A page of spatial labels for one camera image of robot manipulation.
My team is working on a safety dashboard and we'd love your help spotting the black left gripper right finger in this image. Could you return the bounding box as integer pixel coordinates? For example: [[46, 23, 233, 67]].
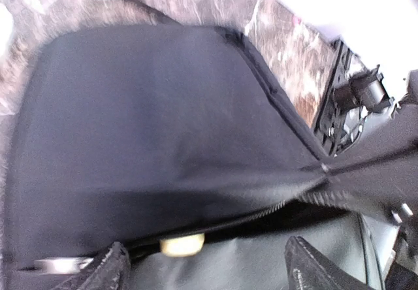
[[285, 236, 369, 290]]

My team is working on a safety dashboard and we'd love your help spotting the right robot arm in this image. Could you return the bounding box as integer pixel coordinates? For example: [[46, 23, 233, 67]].
[[332, 65, 393, 113]]

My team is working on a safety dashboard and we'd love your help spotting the yellow highlighter pen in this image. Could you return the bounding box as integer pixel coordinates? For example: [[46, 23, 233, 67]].
[[159, 233, 205, 257]]

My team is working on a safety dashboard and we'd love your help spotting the black student backpack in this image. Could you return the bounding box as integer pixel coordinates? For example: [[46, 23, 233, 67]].
[[3, 24, 417, 289]]

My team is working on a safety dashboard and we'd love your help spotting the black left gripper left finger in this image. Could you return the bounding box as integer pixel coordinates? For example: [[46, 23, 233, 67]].
[[55, 242, 131, 290]]

